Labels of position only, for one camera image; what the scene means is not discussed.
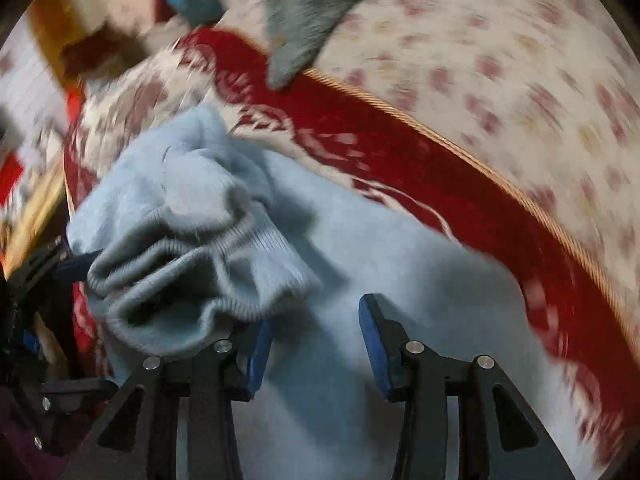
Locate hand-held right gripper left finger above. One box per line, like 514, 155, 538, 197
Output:
60, 317, 274, 480

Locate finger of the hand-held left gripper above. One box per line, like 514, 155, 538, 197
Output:
54, 253, 102, 283
41, 378, 119, 412

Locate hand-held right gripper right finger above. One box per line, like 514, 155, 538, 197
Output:
358, 293, 577, 480

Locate light grey-blue pants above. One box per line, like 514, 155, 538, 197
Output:
65, 105, 603, 480

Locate red floral plush blanket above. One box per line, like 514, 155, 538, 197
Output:
62, 27, 632, 467

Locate grey fleece buttoned garment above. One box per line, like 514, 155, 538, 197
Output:
262, 0, 417, 92

